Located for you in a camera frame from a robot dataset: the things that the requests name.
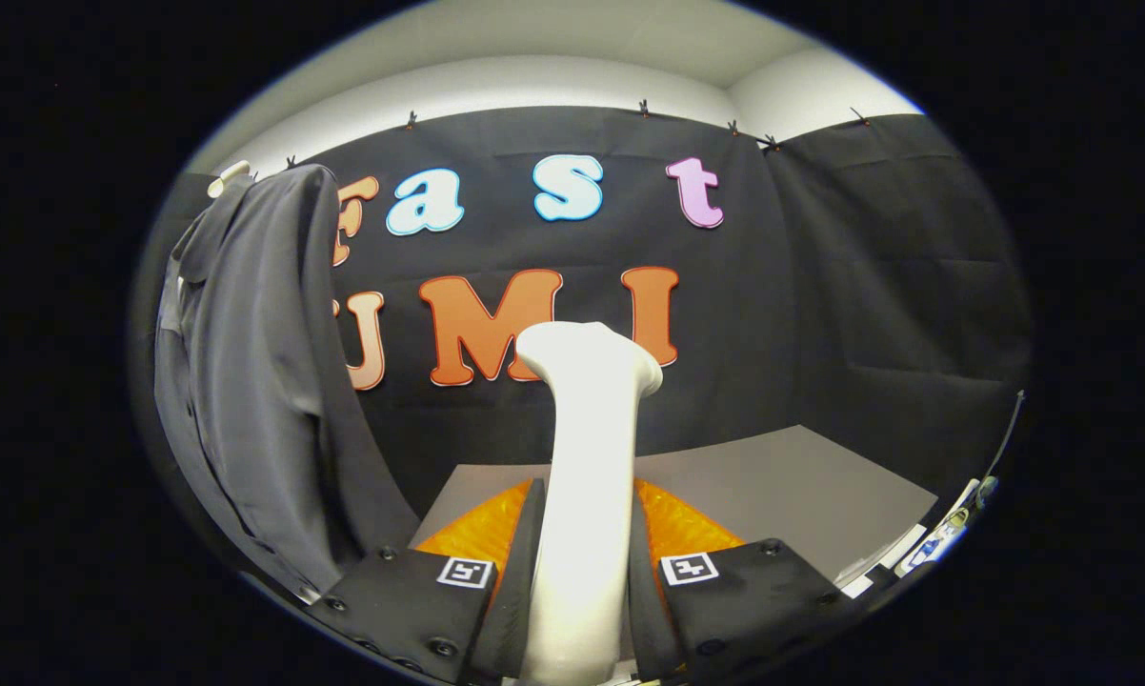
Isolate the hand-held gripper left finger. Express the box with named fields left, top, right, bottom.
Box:
left=309, top=476, right=549, bottom=686

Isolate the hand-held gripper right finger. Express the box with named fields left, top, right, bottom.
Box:
left=627, top=477, right=864, bottom=686

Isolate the dark grey button shirt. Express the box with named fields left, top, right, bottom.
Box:
left=153, top=164, right=421, bottom=603

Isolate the grey cabinet with dark top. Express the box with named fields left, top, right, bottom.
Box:
left=409, top=424, right=940, bottom=582

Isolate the white side table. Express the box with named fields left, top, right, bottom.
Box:
left=834, top=476, right=1002, bottom=601

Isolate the white mannequin torso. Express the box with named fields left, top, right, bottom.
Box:
left=208, top=160, right=251, bottom=199

